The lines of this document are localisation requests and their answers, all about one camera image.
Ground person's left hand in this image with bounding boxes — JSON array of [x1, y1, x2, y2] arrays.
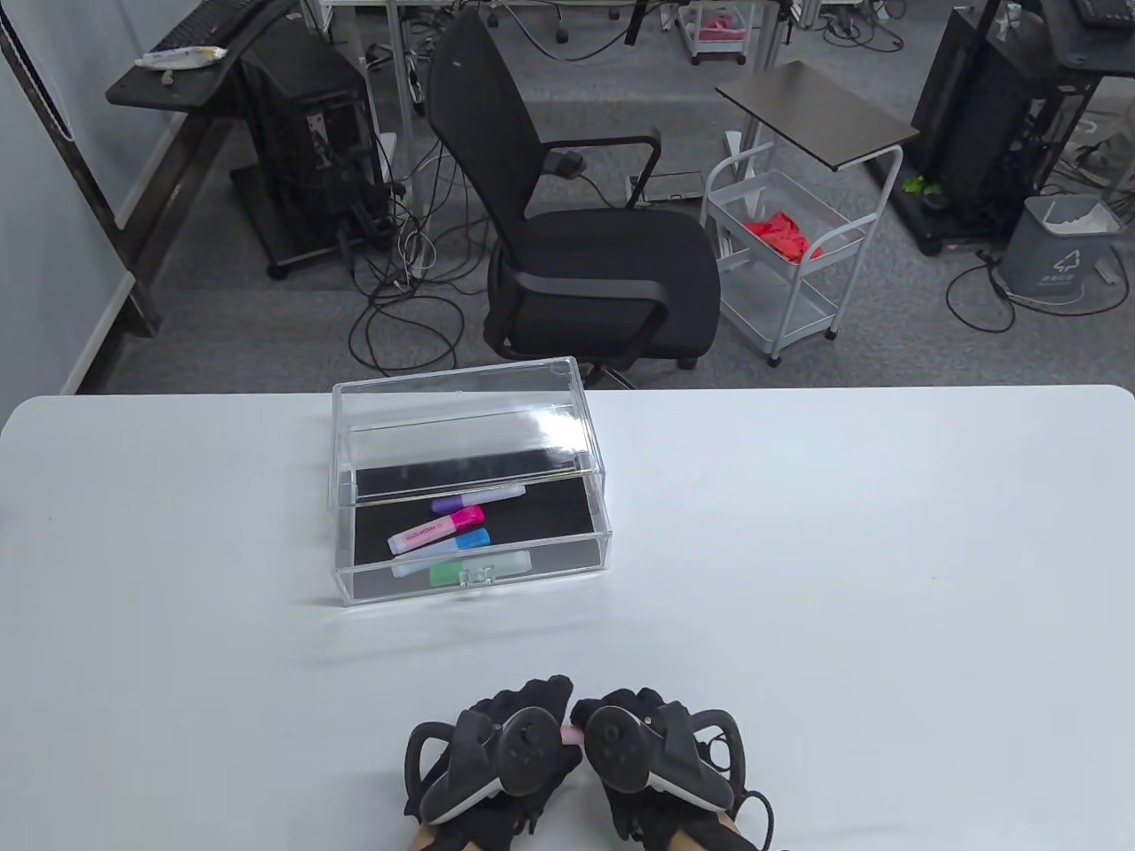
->
[[403, 675, 579, 851]]

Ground person's right hand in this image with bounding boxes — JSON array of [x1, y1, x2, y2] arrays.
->
[[568, 687, 772, 851]]

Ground person's right forearm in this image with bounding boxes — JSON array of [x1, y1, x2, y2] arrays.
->
[[663, 820, 744, 851]]

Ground black right glove controller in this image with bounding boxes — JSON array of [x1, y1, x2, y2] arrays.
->
[[580, 702, 748, 813]]

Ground black glove controller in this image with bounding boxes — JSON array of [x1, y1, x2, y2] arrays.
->
[[405, 707, 566, 825], [580, 702, 748, 813]]

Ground black left glove controller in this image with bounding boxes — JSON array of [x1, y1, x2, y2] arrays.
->
[[405, 707, 566, 825]]

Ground green highlighter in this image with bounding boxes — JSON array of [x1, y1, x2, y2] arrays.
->
[[429, 550, 532, 589]]

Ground blue highlighter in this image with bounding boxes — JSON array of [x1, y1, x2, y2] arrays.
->
[[393, 528, 491, 579]]

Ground clear drawer with black liner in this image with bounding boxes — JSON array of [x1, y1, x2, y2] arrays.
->
[[337, 468, 614, 608]]

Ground pink highlighter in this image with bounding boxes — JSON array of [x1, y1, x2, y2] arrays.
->
[[387, 505, 487, 556]]

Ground purple highlighter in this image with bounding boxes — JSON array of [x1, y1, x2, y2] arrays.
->
[[432, 484, 527, 516]]

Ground clear acrylic drawer case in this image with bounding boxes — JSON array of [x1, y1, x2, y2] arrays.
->
[[332, 356, 607, 509]]

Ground black mesh office chair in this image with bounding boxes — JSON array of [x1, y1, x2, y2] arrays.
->
[[427, 7, 722, 389]]

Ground red cloth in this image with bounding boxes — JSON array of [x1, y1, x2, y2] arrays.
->
[[742, 211, 826, 264]]

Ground black computer tower on stand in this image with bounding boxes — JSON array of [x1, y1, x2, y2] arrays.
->
[[232, 40, 395, 280]]

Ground dark top side table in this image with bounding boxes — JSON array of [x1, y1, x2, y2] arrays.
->
[[715, 60, 920, 172]]

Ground grey trash bin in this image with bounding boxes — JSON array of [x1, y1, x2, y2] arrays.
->
[[999, 195, 1128, 300]]

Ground small white cart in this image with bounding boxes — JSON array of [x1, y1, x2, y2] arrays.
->
[[677, 0, 765, 66]]

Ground tall black computer tower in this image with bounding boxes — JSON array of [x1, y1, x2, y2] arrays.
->
[[912, 7, 1065, 227]]

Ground black desk with keyboard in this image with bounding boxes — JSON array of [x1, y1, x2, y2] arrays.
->
[[105, 0, 304, 340]]

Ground black keyboard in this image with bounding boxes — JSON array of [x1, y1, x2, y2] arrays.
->
[[146, 0, 269, 52]]

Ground black metal equipment rack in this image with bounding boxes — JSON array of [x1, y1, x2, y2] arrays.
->
[[887, 0, 1135, 258]]

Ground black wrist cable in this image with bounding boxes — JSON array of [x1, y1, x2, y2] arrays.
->
[[709, 787, 778, 851]]

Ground tangle of floor cables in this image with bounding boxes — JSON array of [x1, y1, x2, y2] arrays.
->
[[344, 133, 473, 375]]

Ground white wire rolling cart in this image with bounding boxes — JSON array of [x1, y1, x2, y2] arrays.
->
[[700, 142, 906, 369]]

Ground black looped floor cable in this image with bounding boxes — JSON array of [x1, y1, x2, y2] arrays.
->
[[943, 251, 1135, 335]]

